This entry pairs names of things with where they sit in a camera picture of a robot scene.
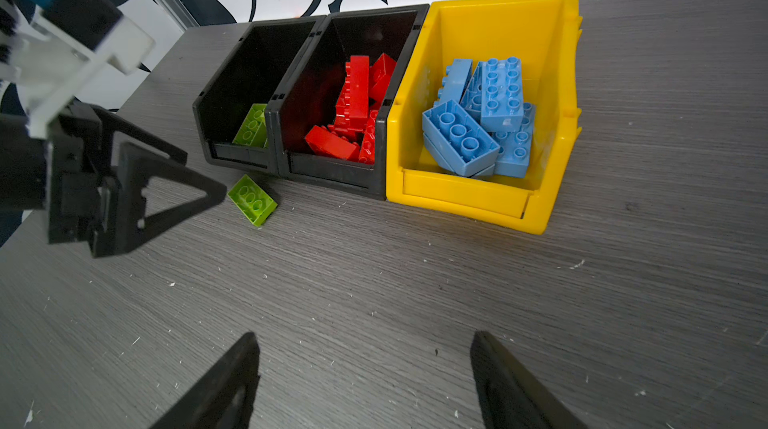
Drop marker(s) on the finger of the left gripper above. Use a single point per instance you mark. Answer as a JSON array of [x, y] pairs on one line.
[[158, 192], [116, 142]]

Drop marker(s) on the red lego cluster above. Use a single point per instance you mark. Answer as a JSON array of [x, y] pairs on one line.
[[352, 105]]

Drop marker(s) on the red lego 2x4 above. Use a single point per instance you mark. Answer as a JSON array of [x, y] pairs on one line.
[[380, 74]]

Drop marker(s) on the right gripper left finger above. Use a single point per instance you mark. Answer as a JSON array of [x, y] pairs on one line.
[[224, 396]]

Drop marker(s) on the black bin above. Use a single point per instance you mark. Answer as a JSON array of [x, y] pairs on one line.
[[264, 57], [331, 114]]

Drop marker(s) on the blue lego stack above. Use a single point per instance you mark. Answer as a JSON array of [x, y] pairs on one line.
[[515, 147]]

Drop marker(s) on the blue lego bottom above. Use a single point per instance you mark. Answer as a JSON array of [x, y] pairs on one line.
[[457, 142]]

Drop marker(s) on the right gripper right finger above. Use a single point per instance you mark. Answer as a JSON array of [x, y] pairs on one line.
[[509, 395]]

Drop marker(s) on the green lego 2x4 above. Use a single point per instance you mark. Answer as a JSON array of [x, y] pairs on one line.
[[253, 130]]

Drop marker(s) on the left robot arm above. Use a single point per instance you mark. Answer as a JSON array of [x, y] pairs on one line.
[[23, 167]]

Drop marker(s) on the red lego small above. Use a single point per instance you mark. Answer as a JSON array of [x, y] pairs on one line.
[[327, 142]]

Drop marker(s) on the middle black bin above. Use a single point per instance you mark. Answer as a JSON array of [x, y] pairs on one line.
[[331, 114]]

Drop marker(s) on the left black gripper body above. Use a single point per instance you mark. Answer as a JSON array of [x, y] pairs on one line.
[[81, 186]]

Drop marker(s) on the left black bin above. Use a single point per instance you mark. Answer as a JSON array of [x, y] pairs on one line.
[[264, 57]]

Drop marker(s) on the yellow bin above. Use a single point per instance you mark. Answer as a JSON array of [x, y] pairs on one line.
[[544, 35]]

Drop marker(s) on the green lego flat top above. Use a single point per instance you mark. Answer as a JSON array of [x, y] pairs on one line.
[[252, 201]]

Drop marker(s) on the blue lego small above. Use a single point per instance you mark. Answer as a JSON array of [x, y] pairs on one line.
[[471, 100]]

